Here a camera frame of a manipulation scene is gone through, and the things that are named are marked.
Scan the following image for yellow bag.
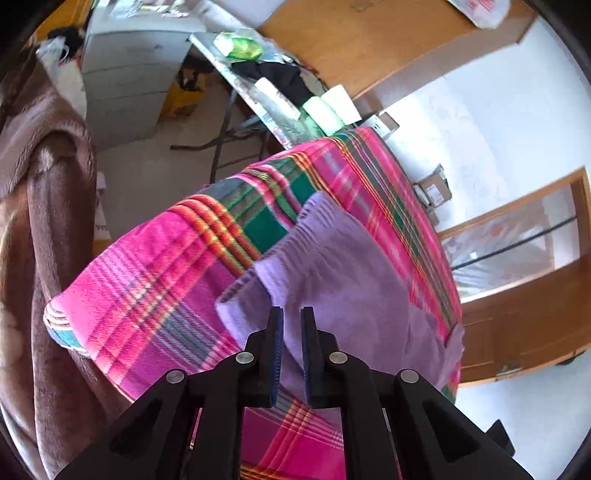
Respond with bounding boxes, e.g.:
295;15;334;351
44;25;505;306
164;69;208;118

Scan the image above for folding table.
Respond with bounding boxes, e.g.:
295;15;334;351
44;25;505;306
171;32;324;185

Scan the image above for purple fleece pants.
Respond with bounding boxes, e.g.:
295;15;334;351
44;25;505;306
215;191;465;402

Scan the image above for white roll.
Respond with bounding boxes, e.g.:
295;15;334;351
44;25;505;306
255;78;301;120

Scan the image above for red printed white plastic bag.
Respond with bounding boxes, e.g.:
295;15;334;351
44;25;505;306
450;0;511;28

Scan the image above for brown cardboard box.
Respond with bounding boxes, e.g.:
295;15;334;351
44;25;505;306
413;164;451;208

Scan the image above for plaid bed sheet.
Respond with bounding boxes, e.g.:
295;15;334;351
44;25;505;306
44;128;465;480

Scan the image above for white drawer cabinet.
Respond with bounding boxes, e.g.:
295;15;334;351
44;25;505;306
81;0;208;153

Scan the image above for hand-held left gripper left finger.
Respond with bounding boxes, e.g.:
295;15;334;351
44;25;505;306
55;307;283;480

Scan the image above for wooden door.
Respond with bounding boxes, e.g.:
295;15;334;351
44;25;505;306
457;261;591;384

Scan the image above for brown plush blanket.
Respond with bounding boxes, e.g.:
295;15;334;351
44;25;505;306
0;46;134;480

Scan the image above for black cloth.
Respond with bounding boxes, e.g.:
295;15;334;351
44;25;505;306
231;60;315;104

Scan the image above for transparent printed door curtain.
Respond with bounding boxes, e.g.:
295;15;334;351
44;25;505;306
441;187;578;301

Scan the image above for wooden wardrobe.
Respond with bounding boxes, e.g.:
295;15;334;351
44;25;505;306
259;0;539;100

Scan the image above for green white tissue pack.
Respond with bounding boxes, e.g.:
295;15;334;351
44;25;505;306
302;95;343;136

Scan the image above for white box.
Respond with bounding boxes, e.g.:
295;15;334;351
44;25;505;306
362;111;400;139

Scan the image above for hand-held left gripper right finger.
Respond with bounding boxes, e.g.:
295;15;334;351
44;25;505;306
300;307;532;480

